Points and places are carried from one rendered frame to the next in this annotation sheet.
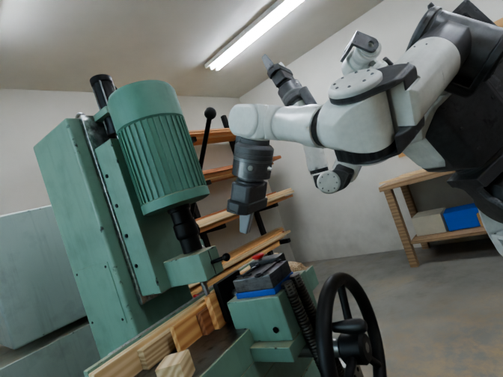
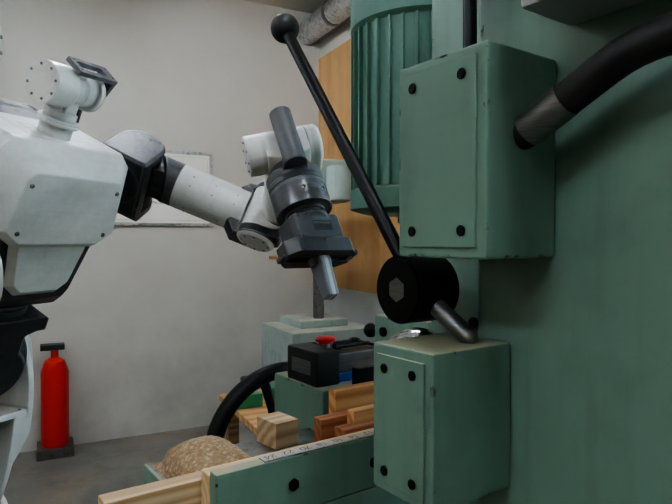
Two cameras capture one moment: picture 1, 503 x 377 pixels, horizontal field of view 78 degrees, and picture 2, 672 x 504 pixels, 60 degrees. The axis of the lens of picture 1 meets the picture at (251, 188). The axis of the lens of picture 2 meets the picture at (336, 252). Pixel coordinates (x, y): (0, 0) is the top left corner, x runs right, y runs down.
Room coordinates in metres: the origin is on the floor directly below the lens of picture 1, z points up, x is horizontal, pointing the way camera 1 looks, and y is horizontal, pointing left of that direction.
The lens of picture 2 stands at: (1.51, 0.36, 1.16)
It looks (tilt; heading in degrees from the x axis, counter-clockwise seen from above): 1 degrees down; 202
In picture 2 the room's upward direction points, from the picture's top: straight up
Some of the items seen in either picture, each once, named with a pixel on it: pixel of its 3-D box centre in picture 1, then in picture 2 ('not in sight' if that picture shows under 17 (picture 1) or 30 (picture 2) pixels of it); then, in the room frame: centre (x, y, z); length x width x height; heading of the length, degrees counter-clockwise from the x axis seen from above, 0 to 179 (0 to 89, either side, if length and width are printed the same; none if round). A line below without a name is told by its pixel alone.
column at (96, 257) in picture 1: (119, 241); (670, 244); (0.96, 0.44, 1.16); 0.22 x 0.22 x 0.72; 57
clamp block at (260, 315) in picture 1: (273, 304); (336, 404); (0.70, 0.04, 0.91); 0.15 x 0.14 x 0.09; 147
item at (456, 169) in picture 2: not in sight; (473, 160); (1.05, 0.29, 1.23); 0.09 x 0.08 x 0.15; 57
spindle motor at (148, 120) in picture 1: (159, 150); (422, 87); (0.81, 0.20, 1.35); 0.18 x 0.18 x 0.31
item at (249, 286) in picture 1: (265, 272); (332, 356); (0.70, 0.03, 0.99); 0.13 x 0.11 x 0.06; 147
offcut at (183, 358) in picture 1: (176, 369); not in sight; (0.54, 0.22, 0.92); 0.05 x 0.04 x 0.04; 83
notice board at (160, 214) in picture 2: not in sight; (159, 187); (-1.36, -1.91, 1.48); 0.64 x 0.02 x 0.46; 139
